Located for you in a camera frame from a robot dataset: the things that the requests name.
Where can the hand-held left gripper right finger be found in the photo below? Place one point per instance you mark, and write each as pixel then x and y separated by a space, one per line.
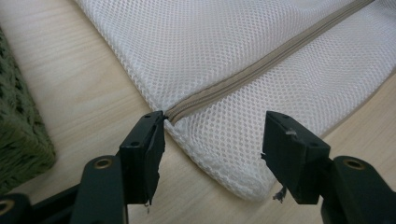
pixel 295 161

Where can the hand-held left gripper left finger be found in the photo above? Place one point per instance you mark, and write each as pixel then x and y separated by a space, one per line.
pixel 141 161

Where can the green woven basket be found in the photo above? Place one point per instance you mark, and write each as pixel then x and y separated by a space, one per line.
pixel 18 130

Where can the white mesh laundry bag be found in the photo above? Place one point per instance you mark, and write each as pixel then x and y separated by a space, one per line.
pixel 218 56

